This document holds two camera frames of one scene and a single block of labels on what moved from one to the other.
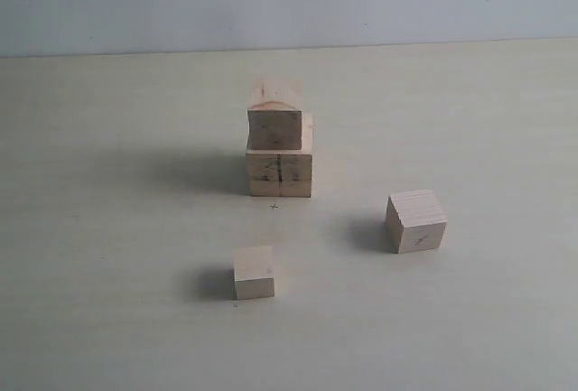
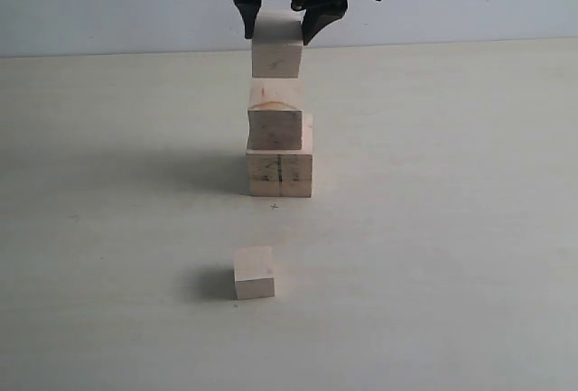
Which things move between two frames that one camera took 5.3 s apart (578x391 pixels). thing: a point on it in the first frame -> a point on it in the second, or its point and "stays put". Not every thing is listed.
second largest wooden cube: (275, 114) stays put
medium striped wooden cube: (414, 221) -> (276, 43)
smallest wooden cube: (253, 273) stays put
